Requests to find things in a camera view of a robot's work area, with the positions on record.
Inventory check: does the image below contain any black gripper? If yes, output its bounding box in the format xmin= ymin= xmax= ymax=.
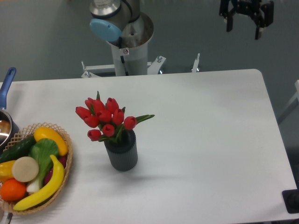
xmin=219 ymin=0 xmax=274 ymax=40

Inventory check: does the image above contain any red tulip bouquet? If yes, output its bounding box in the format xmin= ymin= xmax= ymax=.
xmin=75 ymin=93 xmax=154 ymax=145

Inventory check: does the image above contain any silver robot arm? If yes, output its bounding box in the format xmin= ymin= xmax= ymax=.
xmin=89 ymin=0 xmax=274 ymax=76

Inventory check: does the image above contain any dark grey ribbed vase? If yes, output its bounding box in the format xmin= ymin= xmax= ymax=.
xmin=104 ymin=130 xmax=138 ymax=171

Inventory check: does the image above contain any white furniture piece right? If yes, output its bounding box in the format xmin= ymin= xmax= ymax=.
xmin=277 ymin=80 xmax=299 ymax=125

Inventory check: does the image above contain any black device at table edge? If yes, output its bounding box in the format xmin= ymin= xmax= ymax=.
xmin=282 ymin=189 xmax=299 ymax=214

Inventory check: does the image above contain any purple sweet potato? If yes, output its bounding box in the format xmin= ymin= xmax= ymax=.
xmin=43 ymin=155 xmax=67 ymax=185

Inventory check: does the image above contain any green bok choy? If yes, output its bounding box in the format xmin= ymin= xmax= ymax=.
xmin=27 ymin=138 xmax=59 ymax=194

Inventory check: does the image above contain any woven wicker basket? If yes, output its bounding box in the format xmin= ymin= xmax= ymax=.
xmin=0 ymin=122 xmax=73 ymax=215

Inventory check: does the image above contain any yellow banana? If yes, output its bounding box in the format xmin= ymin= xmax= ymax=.
xmin=13 ymin=155 xmax=64 ymax=211

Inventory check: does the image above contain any green cucumber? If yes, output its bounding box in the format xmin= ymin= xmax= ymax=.
xmin=0 ymin=136 xmax=36 ymax=163

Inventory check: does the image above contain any beige round disc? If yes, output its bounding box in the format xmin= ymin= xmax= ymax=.
xmin=12 ymin=156 xmax=39 ymax=182

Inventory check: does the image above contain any yellow bell pepper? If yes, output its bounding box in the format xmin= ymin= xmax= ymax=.
xmin=0 ymin=160 xmax=15 ymax=183

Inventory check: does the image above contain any orange fruit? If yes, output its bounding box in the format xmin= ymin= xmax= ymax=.
xmin=0 ymin=179 xmax=27 ymax=202

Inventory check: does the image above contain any white metal mounting frame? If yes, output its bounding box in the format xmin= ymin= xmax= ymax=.
xmin=81 ymin=53 xmax=201 ymax=78

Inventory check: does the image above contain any blue handled saucepan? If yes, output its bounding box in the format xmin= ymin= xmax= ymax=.
xmin=0 ymin=67 xmax=19 ymax=153

